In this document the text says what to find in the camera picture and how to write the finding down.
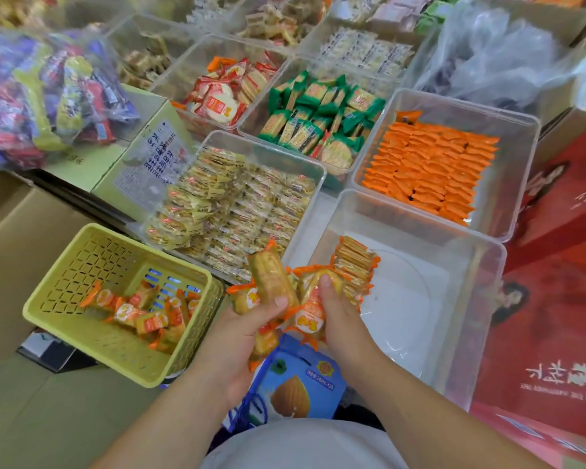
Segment pile of green pink packets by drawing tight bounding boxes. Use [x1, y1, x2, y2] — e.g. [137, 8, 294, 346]
[369, 0, 465, 36]

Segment pile of orange snack packets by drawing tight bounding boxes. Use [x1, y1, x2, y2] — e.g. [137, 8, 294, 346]
[78, 281, 202, 354]

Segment pile of green cracker packets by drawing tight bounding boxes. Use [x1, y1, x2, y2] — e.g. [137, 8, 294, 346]
[258, 70, 386, 170]

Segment red gift box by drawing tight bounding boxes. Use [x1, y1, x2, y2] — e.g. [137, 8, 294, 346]
[471, 117, 586, 469]

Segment person's right forearm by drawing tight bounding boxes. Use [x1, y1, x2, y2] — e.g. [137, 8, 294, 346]
[344, 348, 555, 469]

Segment pile of red cracker packets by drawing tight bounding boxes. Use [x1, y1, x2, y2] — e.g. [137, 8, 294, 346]
[172, 56, 280, 126]

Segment pile of brown snack packets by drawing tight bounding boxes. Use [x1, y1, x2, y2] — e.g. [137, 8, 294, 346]
[118, 35, 173, 90]

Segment person's white shirt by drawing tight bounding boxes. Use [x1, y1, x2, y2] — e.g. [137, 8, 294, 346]
[200, 418, 410, 469]

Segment pile of pale yellow snacks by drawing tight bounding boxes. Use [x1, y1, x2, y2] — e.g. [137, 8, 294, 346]
[236, 0, 326, 47]

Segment crumpled clear plastic bag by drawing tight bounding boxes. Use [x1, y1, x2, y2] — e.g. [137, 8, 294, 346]
[414, 0, 586, 114]

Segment light green cardboard box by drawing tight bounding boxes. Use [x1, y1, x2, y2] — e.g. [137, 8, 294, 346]
[43, 85, 197, 224]

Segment pile of white cracker packets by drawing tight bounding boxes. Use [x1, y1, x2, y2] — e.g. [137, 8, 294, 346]
[319, 27, 415, 77]

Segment pile of yellow cracker packets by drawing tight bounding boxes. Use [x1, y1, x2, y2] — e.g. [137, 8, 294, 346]
[146, 145, 317, 283]

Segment yellow-green plastic basket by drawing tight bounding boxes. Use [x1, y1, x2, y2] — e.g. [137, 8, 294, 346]
[22, 223, 224, 389]

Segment black flat object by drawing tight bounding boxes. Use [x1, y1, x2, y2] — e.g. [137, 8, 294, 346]
[17, 329, 99, 375]

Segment orange white label snack packet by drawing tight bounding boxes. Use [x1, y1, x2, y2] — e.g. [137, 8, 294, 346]
[291, 265, 346, 343]

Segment yellow orange snack packet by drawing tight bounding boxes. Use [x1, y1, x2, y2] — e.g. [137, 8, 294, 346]
[248, 325, 280, 373]

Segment rows of plain orange packets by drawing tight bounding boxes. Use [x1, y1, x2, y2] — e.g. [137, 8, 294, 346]
[361, 110, 500, 227]

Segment blue snack box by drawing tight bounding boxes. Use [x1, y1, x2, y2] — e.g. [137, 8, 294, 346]
[224, 333, 348, 433]

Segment bundle of orange-edged cracker packets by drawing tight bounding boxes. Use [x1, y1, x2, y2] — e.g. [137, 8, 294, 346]
[331, 235, 382, 307]

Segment person's left forearm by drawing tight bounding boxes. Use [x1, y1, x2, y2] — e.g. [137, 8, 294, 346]
[90, 366, 241, 469]

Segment clear bag of colourful candy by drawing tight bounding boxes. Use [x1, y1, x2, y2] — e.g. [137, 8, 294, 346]
[0, 23, 141, 172]

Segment small round orange snack packet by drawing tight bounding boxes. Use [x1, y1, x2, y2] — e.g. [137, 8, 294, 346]
[226, 283, 260, 316]

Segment long yellow cracker packet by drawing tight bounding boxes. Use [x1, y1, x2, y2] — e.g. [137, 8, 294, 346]
[246, 240, 300, 309]

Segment person's left hand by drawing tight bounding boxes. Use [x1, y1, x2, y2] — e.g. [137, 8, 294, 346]
[188, 295, 290, 409]

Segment person's right hand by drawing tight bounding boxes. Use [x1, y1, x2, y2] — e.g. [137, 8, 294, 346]
[317, 275, 385, 382]

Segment empty clear plastic bin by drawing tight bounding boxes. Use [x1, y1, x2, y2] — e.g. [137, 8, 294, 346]
[308, 189, 508, 412]

